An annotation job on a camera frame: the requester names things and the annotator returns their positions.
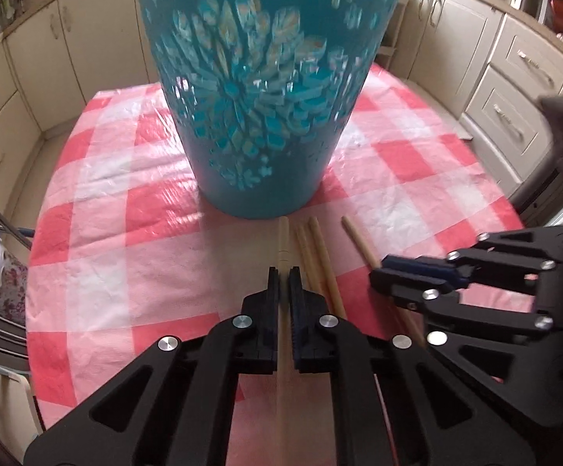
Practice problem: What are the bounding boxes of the dark appliance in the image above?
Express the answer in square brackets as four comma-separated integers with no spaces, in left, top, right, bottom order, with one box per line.
[511,154,563,226]

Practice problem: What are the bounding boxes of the cream kitchen cabinet doors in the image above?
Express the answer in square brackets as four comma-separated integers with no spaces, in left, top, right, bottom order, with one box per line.
[0,0,163,214]

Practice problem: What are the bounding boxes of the cream drawer unit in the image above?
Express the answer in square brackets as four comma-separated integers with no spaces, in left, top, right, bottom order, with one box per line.
[458,12,563,195]

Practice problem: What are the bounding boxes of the pale wooden chopstick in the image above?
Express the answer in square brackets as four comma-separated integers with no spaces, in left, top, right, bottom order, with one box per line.
[274,217,292,466]
[309,217,348,320]
[341,216,428,348]
[295,224,327,298]

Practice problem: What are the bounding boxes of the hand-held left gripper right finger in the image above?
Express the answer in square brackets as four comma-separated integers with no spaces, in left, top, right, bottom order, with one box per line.
[288,266,538,466]

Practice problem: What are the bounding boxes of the teal plastic cutout basket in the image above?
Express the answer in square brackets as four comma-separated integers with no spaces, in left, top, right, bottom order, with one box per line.
[133,0,406,219]

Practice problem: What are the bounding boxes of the white shelf rack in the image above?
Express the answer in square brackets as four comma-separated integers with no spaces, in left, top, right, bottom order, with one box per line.
[376,0,411,71]

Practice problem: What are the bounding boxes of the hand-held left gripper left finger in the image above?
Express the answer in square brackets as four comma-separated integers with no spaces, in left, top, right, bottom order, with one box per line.
[24,266,282,466]

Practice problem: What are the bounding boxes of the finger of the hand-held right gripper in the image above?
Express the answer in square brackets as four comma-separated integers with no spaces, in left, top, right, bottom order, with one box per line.
[382,226,563,303]
[369,268,563,429]

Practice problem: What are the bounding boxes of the floral cloth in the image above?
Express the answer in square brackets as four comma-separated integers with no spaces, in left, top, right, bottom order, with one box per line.
[0,247,30,326]

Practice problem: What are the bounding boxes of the cream cabinet with curved handles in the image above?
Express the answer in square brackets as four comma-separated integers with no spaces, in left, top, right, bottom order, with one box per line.
[398,0,505,117]

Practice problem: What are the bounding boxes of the red white checkered tablecloth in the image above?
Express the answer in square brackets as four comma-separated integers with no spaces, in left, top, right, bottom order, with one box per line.
[25,65,537,466]

